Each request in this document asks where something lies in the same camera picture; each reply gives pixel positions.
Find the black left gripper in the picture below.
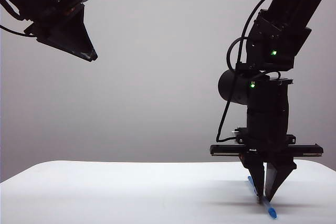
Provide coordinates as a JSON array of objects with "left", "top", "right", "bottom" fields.
[{"left": 24, "top": 0, "right": 99, "bottom": 63}]

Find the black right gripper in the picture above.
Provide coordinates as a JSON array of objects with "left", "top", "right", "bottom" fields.
[{"left": 209, "top": 126, "right": 324, "bottom": 205}]

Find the blue translucent ballpoint pen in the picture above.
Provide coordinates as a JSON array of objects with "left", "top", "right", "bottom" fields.
[{"left": 252, "top": 185, "right": 278, "bottom": 219}]

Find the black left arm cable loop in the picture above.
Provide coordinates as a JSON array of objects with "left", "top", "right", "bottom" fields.
[{"left": 0, "top": 0, "right": 25, "bottom": 22}]

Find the short looped black cable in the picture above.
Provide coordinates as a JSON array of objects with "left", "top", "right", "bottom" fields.
[{"left": 226, "top": 37, "right": 253, "bottom": 73}]

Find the long thin black cable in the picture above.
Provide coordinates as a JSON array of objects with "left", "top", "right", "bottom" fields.
[{"left": 216, "top": 0, "right": 279, "bottom": 142}]

